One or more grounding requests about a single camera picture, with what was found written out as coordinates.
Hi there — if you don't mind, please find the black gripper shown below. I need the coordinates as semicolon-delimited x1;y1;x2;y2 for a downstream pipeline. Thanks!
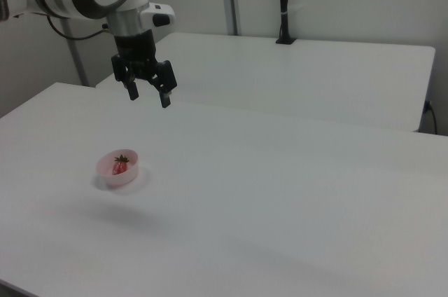
111;29;179;109

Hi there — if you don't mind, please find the red toy strawberry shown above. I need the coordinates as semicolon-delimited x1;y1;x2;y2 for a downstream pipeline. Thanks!
111;154;131;176

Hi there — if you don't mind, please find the pink plastic bowl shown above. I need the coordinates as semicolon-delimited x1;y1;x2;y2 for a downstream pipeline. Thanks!
96;148;140;187

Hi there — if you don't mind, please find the white side table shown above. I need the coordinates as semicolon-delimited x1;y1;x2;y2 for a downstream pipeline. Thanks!
95;32;437;134

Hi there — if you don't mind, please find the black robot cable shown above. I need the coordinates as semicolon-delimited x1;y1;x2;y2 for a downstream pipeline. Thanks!
45;13;110;41

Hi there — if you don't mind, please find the black camera pole with base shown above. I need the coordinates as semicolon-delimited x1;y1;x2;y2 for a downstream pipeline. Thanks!
275;0;298;46

